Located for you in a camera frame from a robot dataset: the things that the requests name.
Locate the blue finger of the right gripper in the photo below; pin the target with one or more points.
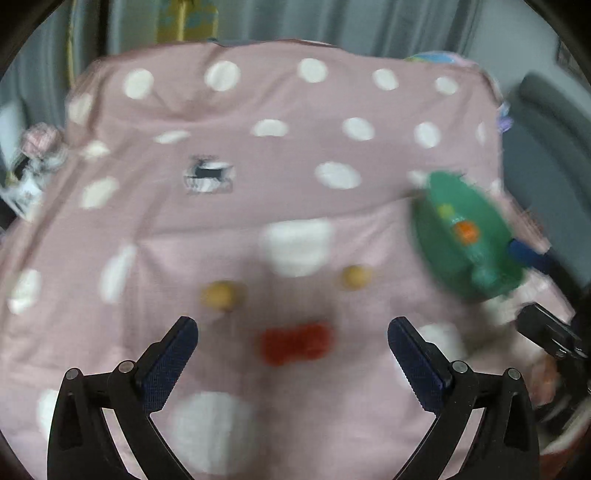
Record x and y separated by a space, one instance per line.
528 257

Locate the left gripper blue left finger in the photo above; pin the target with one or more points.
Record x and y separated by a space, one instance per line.
161 365

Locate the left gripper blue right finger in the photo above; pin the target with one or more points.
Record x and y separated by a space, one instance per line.
424 365

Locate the orange tangerine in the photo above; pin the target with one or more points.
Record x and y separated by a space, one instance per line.
467 232

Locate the green plastic bowl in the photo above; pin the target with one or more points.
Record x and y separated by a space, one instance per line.
478 272

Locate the small green fruit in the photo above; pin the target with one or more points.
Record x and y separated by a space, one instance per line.
446 212

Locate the small tan longan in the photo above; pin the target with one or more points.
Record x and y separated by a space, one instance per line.
222 295

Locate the red tomato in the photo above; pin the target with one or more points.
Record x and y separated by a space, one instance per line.
313 341
278 346

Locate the grey sofa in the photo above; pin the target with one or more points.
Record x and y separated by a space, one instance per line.
546 168

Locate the pink polka dot cloth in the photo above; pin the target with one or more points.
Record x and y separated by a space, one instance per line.
275 166

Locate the pink crumpled cloth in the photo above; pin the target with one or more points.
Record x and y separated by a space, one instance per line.
41 141

